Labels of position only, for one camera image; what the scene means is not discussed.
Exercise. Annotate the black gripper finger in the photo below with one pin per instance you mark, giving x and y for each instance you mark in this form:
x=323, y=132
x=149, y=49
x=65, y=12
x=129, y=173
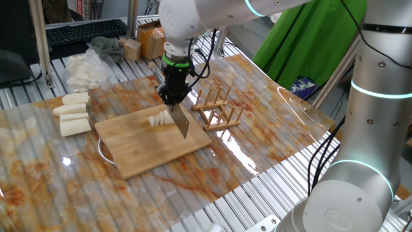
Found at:
x=162, y=92
x=186, y=93

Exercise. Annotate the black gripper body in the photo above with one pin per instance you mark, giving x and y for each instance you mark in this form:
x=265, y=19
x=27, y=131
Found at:
x=177, y=83

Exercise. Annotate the steel cleaver knife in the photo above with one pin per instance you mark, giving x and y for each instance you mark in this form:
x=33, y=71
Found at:
x=181, y=122

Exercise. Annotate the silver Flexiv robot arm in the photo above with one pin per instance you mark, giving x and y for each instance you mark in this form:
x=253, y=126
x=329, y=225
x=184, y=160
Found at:
x=370, y=129

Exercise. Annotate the long white radish piece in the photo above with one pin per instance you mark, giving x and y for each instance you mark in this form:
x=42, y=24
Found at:
x=168, y=118

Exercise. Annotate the small white radish bit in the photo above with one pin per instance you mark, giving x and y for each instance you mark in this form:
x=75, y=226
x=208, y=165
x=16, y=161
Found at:
x=93, y=86

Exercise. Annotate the plastic bag of radish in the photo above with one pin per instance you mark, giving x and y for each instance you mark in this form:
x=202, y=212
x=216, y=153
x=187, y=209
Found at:
x=83, y=71

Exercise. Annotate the white radish chunk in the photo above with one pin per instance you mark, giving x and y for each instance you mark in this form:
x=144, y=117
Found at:
x=69, y=109
x=75, y=98
x=74, y=117
x=74, y=127

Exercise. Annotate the tiny tan block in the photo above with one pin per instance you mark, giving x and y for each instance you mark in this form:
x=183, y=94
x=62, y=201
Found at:
x=152, y=64

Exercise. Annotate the wooden peg knife rack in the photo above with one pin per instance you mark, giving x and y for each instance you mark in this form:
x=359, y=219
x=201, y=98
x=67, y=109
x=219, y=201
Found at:
x=222, y=124

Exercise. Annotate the taped cardboard box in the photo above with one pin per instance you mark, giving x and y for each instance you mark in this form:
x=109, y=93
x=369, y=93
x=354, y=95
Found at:
x=149, y=42

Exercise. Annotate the small wooden block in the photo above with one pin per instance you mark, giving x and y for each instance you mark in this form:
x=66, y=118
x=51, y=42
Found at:
x=132, y=50

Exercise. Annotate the wooden cutting board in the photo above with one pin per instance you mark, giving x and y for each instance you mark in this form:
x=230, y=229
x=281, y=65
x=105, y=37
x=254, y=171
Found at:
x=135, y=148

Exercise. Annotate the small tan block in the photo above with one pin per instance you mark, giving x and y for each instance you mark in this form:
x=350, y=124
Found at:
x=122, y=42

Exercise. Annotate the grey green rag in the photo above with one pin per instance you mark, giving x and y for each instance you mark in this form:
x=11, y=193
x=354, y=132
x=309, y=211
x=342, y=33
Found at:
x=107, y=46

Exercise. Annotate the black keyboard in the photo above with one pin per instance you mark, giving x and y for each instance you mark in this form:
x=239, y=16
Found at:
x=83, y=32

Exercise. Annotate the blue white patterned bag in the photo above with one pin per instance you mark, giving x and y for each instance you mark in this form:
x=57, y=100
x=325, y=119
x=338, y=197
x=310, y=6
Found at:
x=302, y=88

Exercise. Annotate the green cloth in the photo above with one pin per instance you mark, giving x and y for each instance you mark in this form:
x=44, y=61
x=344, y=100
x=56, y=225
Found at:
x=305, y=51

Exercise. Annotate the marble pattern table mat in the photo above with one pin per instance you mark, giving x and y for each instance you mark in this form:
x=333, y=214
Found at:
x=48, y=193

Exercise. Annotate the black computer monitor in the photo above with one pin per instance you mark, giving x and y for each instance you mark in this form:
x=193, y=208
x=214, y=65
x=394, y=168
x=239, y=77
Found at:
x=16, y=25

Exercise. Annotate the aluminium frame post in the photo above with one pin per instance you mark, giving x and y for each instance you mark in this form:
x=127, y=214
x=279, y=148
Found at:
x=40, y=38
x=132, y=19
x=333, y=79

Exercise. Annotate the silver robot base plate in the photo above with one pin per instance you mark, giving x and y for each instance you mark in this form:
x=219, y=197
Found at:
x=264, y=224

